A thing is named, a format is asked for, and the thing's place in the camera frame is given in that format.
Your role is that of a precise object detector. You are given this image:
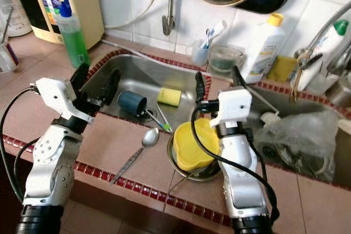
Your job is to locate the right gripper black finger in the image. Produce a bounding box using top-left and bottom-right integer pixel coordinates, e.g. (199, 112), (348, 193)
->
(195, 71), (209, 104)
(231, 65), (248, 90)

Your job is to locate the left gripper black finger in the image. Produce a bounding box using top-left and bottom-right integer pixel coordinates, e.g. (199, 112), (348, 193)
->
(71, 62), (90, 96)
(101, 70), (121, 107)

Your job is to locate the blue-grey plastic cup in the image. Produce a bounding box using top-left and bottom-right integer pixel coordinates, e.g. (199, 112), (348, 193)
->
(116, 90), (148, 117)

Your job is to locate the yellow plastic bowl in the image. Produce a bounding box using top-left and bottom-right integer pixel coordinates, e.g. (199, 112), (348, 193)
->
(172, 117), (220, 172)

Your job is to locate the white plastic stick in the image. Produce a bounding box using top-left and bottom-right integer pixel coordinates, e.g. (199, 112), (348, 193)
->
(145, 109), (168, 128)
(155, 105), (174, 133)

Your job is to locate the large metal spoon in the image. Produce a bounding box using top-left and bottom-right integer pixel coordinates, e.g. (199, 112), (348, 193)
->
(111, 128), (160, 185)

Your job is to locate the stainless steel bowl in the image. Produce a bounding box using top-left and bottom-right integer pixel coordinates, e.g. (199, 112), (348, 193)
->
(166, 132), (223, 183)

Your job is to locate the metal fork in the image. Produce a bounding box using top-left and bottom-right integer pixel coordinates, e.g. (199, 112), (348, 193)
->
(167, 169), (199, 196)

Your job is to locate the yellow dish sponge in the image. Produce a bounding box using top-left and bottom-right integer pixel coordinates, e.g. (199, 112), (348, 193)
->
(156, 87), (183, 108)

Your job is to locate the small translucent white cup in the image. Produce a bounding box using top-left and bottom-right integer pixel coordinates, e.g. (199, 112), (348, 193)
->
(191, 37), (215, 65)

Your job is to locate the stainless steel sink basin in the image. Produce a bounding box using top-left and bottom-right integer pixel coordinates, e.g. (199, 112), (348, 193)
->
(238, 82), (351, 183)
(84, 47), (212, 135)

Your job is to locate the green dish soap bottle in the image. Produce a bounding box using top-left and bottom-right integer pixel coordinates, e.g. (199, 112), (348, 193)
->
(57, 1), (90, 70)

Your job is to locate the white detergent bottle yellow cap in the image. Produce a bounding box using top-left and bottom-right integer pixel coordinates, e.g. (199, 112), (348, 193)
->
(240, 13), (286, 84)

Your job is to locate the dark yellow sponge block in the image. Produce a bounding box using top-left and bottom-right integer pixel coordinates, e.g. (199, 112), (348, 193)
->
(267, 54), (298, 83)

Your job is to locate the white and blue toothbrush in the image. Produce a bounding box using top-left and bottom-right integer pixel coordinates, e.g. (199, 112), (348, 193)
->
(203, 20), (229, 49)

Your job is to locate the chrome gooseneck faucet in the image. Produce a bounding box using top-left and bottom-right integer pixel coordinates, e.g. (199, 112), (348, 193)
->
(290, 1), (351, 104)

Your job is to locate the white printed mug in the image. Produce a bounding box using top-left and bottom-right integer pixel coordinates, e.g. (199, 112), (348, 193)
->
(0, 42), (20, 73)

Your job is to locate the beige water ionizer appliance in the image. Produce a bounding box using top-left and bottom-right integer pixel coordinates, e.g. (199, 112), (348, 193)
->
(8, 0), (105, 45)

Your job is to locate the clear crumpled plastic bag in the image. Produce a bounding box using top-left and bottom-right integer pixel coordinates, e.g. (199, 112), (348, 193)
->
(257, 110), (338, 183)

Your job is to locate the thin metal stirring spoon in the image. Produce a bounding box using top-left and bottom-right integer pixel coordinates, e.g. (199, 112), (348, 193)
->
(3, 7), (15, 43)

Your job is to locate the white bottle green cap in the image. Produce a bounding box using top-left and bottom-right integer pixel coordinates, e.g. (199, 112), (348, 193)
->
(304, 19), (349, 90)

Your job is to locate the white jar with green band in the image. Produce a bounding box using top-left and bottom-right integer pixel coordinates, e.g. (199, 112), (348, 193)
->
(0, 0), (32, 38)

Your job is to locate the small steel cup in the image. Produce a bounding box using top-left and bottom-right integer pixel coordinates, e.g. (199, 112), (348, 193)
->
(324, 70), (351, 109)

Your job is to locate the clear plastic tub with handle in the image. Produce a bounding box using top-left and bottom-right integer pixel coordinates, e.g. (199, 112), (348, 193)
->
(208, 43), (248, 78)

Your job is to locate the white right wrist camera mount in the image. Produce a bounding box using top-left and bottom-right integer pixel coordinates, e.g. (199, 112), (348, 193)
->
(209, 87), (253, 129)

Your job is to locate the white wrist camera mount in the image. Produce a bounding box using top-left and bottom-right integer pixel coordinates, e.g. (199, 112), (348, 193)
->
(209, 87), (253, 129)
(35, 77), (94, 124)

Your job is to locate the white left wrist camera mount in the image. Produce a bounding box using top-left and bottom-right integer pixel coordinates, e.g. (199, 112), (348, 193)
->
(35, 77), (94, 124)

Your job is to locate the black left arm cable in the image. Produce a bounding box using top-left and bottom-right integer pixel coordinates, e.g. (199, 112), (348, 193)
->
(0, 85), (39, 202)

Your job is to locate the white water hose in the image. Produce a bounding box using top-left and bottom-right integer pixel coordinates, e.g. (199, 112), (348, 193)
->
(103, 0), (160, 30)

